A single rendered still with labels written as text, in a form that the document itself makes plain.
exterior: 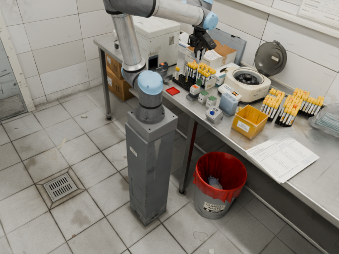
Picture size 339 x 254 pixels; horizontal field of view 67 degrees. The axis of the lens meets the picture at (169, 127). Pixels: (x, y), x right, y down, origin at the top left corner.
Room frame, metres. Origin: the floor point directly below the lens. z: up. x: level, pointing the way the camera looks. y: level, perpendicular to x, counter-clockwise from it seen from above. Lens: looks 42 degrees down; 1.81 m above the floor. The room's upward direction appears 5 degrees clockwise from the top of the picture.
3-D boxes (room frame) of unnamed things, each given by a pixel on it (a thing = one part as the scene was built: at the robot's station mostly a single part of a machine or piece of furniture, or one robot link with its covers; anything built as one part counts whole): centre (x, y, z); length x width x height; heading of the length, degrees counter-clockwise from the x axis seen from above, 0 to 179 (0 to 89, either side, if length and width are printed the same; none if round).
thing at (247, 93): (1.45, -0.45, 0.94); 0.30 x 0.24 x 0.12; 125
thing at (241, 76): (1.46, -0.47, 0.97); 0.15 x 0.15 x 0.07
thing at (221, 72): (1.61, -0.36, 0.92); 0.24 x 0.12 x 0.10; 134
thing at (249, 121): (1.09, -0.43, 0.93); 0.13 x 0.13 x 0.10; 49
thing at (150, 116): (1.04, 0.11, 1.00); 0.15 x 0.15 x 0.10
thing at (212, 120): (1.15, -0.26, 0.92); 0.13 x 0.07 x 0.08; 134
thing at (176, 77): (1.49, -0.08, 0.93); 0.17 x 0.09 x 0.11; 44
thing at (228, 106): (1.24, -0.33, 0.92); 0.10 x 0.07 x 0.10; 36
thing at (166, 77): (1.56, 0.10, 0.92); 0.21 x 0.07 x 0.05; 44
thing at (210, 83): (1.54, -0.17, 0.91); 0.20 x 0.10 x 0.07; 44
